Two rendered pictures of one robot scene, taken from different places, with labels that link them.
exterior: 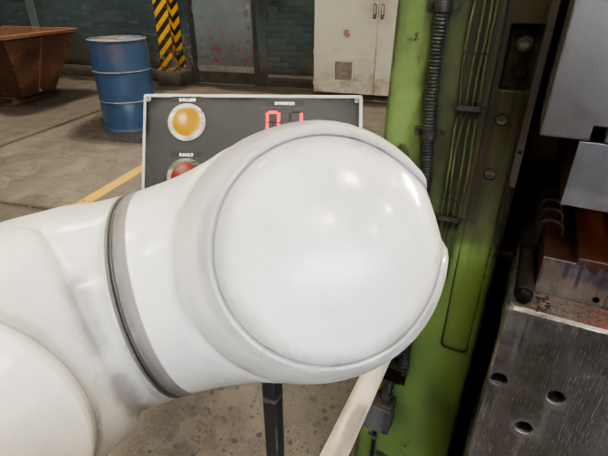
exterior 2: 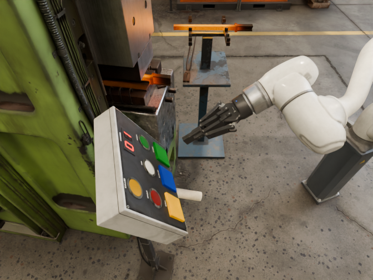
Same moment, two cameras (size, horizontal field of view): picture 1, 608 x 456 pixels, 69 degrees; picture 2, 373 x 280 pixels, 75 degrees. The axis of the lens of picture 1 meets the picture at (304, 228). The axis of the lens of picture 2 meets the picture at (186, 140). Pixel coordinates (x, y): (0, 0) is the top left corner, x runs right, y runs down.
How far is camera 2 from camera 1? 0.88 m
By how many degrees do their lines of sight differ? 79
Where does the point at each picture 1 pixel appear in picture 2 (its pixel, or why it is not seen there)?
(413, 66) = (64, 86)
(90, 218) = (311, 94)
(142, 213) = (308, 86)
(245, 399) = not seen: outside the picture
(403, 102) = (70, 104)
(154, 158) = (152, 213)
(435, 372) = not seen: hidden behind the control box
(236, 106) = (124, 158)
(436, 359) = not seen: hidden behind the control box
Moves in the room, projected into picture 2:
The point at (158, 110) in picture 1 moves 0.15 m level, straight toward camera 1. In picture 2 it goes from (132, 202) to (187, 170)
